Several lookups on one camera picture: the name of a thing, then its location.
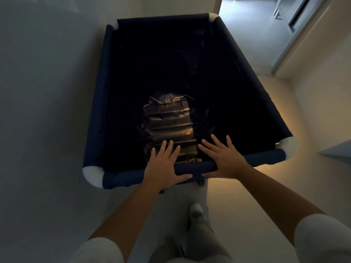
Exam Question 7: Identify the grey trousers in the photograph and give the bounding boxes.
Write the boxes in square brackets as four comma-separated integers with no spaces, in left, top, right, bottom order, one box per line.
[148,218,234,263]

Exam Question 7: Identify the white left shirt sleeve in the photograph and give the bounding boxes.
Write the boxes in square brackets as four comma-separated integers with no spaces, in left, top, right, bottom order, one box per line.
[70,237,124,263]

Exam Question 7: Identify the white shirt sleeve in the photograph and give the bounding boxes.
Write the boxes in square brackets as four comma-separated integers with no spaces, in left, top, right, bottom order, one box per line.
[70,237,124,263]
[294,214,351,263]

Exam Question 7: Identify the black folded plastic bag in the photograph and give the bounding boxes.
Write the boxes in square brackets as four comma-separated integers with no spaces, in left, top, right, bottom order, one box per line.
[141,92,204,165]

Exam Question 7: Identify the person's left forearm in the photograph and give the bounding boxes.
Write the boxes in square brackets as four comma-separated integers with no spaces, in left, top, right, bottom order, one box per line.
[88,182,162,263]

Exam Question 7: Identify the person's left hand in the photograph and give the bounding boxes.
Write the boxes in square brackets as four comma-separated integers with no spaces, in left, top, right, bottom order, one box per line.
[143,140,193,193]

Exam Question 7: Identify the navy fabric laundry cart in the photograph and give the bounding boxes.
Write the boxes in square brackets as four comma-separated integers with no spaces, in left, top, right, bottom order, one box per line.
[82,12,298,190]

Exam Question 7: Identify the person's right hand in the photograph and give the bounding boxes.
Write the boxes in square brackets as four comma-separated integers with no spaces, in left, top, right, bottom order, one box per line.
[198,134,252,180]

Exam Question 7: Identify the white sliding door frame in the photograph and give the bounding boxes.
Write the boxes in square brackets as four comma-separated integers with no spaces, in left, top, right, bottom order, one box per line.
[271,0,339,75]

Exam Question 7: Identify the white shoe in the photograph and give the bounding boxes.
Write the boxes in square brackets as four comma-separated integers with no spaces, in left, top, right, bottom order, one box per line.
[189,203,205,220]

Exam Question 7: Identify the person's right forearm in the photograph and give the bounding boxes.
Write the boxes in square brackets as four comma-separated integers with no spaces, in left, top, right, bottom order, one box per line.
[236,165,327,246]

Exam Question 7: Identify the white right shirt sleeve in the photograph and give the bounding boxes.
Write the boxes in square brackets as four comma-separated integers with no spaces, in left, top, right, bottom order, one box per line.
[294,214,351,263]

